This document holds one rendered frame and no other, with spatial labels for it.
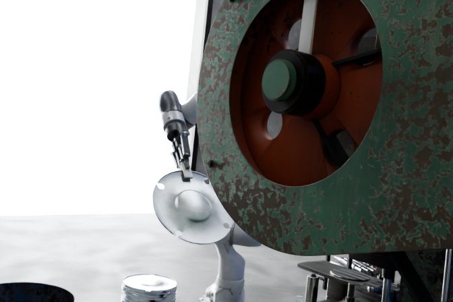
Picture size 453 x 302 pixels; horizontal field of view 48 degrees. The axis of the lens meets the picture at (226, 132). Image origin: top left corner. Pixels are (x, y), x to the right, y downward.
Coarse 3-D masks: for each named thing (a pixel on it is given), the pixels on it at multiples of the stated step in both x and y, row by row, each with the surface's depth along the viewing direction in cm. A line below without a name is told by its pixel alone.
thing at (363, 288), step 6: (372, 282) 155; (378, 282) 156; (360, 288) 149; (366, 288) 149; (396, 288) 152; (354, 294) 151; (360, 294) 149; (366, 294) 147; (372, 294) 146; (378, 294) 144; (390, 294) 147; (396, 294) 149; (372, 300) 146; (378, 300) 144; (390, 300) 147; (396, 300) 149
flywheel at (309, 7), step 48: (288, 0) 137; (336, 0) 124; (240, 48) 147; (288, 48) 139; (336, 48) 122; (240, 96) 149; (288, 96) 117; (336, 96) 120; (240, 144) 145; (288, 144) 133
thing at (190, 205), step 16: (176, 176) 173; (160, 192) 165; (176, 192) 168; (192, 192) 170; (208, 192) 174; (160, 208) 161; (176, 208) 163; (192, 208) 165; (208, 208) 168; (176, 224) 159; (192, 224) 162; (208, 224) 164; (192, 240) 158; (208, 240) 160
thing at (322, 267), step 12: (300, 264) 169; (312, 264) 171; (324, 264) 172; (336, 264) 174; (324, 276) 161; (336, 276) 158; (348, 276) 158; (360, 276) 159; (372, 276) 163; (336, 288) 159
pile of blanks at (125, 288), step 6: (126, 288) 263; (174, 288) 269; (126, 294) 265; (132, 294) 259; (138, 294) 258; (144, 294) 260; (150, 294) 258; (156, 294) 259; (162, 294) 261; (168, 294) 263; (174, 294) 270; (126, 300) 263; (132, 300) 259; (138, 300) 260; (144, 300) 258; (150, 300) 260; (156, 300) 259; (162, 300) 261; (168, 300) 263; (174, 300) 269
